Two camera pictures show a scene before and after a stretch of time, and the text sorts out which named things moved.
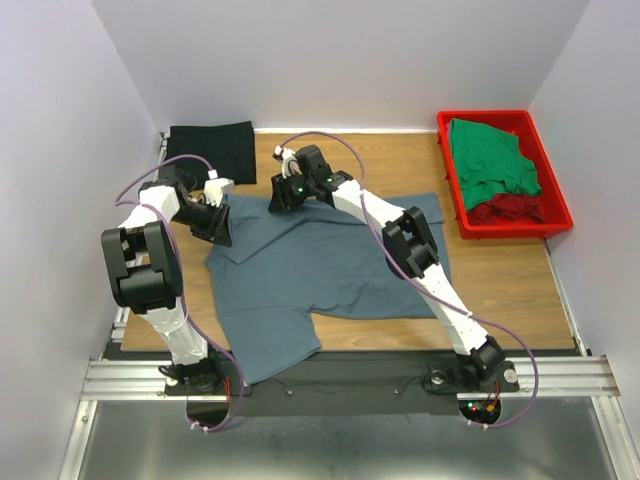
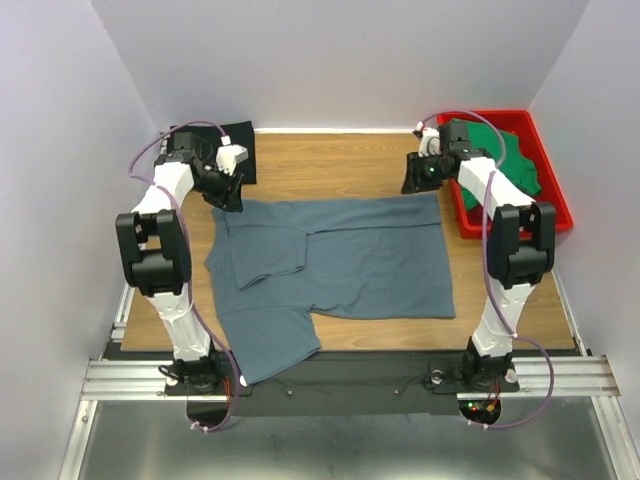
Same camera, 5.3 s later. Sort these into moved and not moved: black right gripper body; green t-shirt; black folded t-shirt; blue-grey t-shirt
Moved: black right gripper body
Not moved: black folded t-shirt; green t-shirt; blue-grey t-shirt
